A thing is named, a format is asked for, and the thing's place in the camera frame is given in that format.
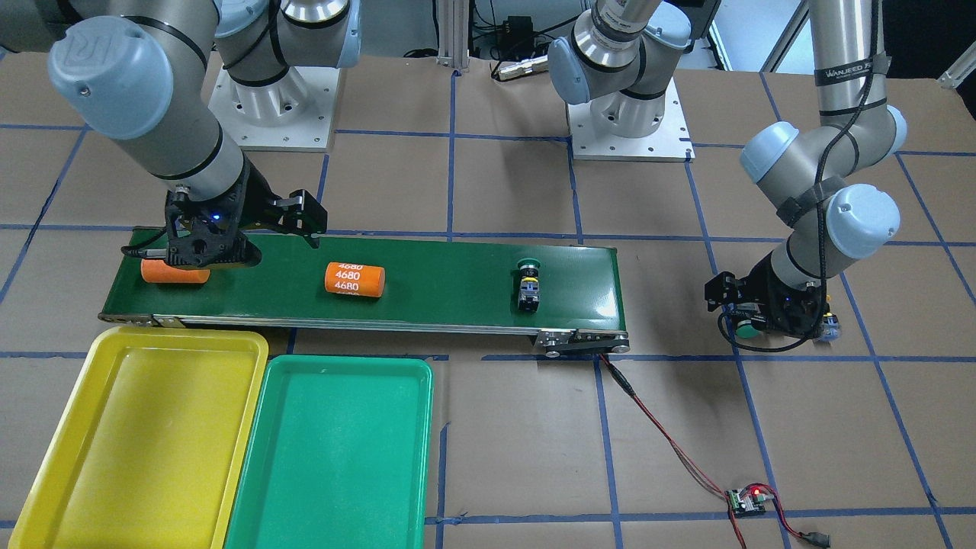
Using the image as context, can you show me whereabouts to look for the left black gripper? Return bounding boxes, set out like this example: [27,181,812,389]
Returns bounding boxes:
[704,256,832,340]

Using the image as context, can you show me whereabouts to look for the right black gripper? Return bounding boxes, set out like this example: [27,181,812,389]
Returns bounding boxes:
[164,164,328,270]

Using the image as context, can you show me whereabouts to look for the green push button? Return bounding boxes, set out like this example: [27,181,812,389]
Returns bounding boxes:
[516,258,541,313]
[732,310,769,340]

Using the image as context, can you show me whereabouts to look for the orange 4680 battery cylinder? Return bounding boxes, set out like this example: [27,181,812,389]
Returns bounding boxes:
[324,262,386,298]

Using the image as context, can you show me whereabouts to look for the plain orange cylinder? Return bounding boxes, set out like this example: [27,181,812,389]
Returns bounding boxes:
[140,259,210,285]

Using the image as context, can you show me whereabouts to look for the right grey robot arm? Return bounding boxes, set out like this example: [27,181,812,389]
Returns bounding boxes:
[2,1,361,270]

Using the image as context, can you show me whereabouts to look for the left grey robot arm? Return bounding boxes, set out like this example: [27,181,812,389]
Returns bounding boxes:
[547,1,907,348]

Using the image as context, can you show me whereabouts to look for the small green circuit board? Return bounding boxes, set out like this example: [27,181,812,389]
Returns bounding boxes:
[725,484,776,519]

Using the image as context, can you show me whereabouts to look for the green conveyor belt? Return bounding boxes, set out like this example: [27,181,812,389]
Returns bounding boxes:
[100,233,630,357]

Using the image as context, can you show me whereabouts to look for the green plastic tray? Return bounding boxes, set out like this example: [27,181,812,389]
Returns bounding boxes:
[224,355,435,548]

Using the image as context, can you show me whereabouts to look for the yellow plastic tray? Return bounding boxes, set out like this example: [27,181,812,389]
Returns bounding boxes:
[9,327,268,548]

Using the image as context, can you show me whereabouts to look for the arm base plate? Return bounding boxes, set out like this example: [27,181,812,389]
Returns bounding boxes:
[209,67,342,153]
[566,79,695,162]

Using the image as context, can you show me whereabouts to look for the red black wire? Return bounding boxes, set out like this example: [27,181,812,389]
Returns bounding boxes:
[599,352,832,548]

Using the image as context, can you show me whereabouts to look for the aluminium frame post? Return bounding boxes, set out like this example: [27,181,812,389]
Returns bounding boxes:
[435,0,471,72]

